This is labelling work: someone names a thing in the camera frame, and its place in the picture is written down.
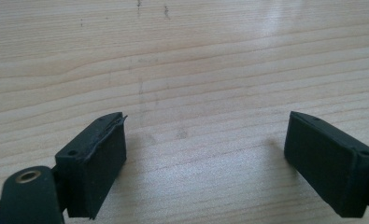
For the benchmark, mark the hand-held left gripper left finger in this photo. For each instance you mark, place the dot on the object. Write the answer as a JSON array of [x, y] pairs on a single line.
[[92, 168]]

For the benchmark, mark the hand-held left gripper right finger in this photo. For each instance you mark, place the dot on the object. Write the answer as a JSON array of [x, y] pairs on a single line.
[[331, 161]]

